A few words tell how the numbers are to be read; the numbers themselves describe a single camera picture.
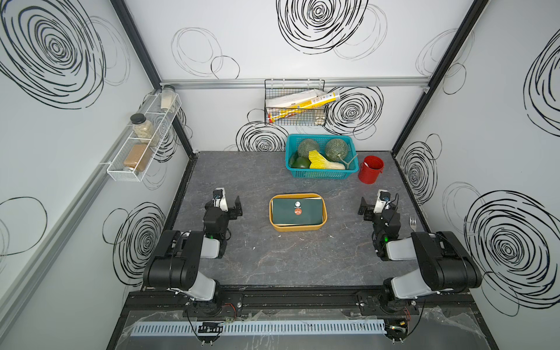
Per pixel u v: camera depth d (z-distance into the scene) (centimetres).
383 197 77
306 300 76
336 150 108
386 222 69
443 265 45
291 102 87
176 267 44
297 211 91
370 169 101
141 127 70
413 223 94
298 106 85
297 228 89
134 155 68
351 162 105
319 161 105
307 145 108
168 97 87
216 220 68
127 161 66
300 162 105
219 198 77
